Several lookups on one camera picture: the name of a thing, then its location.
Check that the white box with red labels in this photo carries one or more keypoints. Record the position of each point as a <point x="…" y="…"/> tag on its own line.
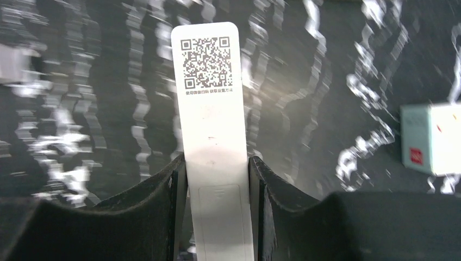
<point x="430" y="138"/>

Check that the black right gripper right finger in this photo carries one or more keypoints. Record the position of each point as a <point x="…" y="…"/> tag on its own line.
<point x="291" y="225"/>

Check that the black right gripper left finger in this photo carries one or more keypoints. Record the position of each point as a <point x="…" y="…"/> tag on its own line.
<point x="141" y="223"/>

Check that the white remote control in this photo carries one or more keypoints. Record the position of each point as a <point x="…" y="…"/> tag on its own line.
<point x="207" y="68"/>

